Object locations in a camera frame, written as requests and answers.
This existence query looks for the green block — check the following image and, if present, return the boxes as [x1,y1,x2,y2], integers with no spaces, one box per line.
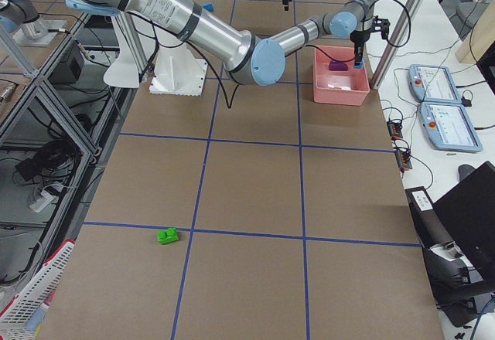
[156,227,179,245]

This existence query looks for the white plastic basket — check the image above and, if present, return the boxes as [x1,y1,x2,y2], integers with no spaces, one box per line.
[1,240,75,339]

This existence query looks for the black laptop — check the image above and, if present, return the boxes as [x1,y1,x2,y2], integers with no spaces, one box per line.
[433,161,494,279]

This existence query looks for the upper teach pendant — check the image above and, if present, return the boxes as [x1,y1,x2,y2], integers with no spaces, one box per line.
[408,64,461,104]

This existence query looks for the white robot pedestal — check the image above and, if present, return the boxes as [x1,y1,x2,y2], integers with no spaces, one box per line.
[104,11,208,97]

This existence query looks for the aluminium frame post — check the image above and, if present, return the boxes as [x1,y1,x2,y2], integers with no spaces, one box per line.
[370,0,423,90]

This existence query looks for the teach pendant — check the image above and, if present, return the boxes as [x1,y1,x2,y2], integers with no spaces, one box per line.
[419,101,483,153]
[408,64,461,104]

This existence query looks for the long blue block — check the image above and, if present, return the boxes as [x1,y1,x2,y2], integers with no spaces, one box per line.
[203,2,214,12]

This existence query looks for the pink plastic box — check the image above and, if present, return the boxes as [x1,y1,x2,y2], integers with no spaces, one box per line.
[313,46,370,106]

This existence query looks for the lower teach pendant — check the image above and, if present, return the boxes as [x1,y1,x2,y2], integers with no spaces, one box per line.
[419,101,483,153]

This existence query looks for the purple block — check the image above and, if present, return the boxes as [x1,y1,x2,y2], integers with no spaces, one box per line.
[328,60,348,72]

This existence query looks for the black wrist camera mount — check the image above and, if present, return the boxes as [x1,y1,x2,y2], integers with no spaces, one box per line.
[371,16,390,41]

